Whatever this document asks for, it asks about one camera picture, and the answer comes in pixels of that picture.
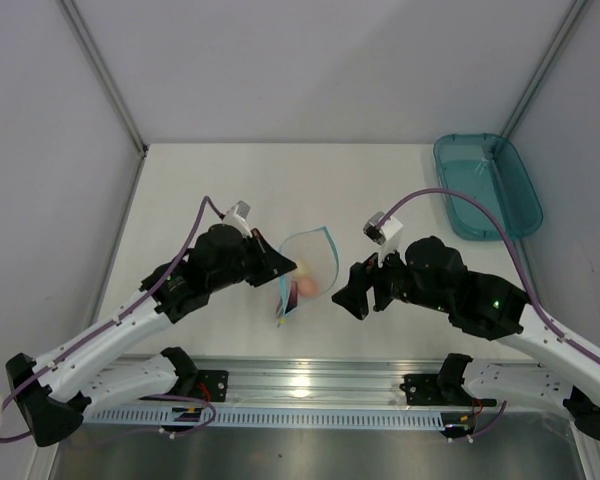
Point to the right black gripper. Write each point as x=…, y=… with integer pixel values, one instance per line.
x=353, y=297

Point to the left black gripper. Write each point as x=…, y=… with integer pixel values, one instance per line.
x=271, y=264

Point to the purple eggplant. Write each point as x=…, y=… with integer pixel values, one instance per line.
x=292, y=299

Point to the pink egg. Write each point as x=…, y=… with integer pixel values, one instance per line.
x=307, y=287

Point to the clear zip top bag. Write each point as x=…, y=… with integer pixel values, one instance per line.
x=316, y=256

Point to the cream white egg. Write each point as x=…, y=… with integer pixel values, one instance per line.
x=302, y=269

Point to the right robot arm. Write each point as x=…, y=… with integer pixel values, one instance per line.
x=433, y=276

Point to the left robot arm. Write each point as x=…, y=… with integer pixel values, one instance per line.
x=167, y=296

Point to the teal plastic bin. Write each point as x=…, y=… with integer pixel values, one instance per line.
x=489, y=169

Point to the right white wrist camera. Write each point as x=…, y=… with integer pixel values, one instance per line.
x=384, y=233

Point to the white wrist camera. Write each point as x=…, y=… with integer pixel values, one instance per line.
x=384, y=233
x=236, y=217

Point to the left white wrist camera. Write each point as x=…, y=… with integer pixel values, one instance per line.
x=236, y=217

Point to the aluminium rail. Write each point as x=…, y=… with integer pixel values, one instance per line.
x=286, y=383

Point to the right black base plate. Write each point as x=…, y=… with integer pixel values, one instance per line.
x=422, y=389

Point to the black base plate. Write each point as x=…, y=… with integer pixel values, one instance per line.
x=422, y=389
x=209, y=385

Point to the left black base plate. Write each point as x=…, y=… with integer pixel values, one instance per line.
x=209, y=385

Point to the white slotted cable duct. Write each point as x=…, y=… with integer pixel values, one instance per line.
x=229, y=416

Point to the left aluminium frame post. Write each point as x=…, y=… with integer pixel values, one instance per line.
x=96, y=61

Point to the aluminium frame post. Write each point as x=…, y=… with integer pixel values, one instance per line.
x=96, y=61
x=559, y=41

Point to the right aluminium frame post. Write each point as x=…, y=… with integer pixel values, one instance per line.
x=559, y=41

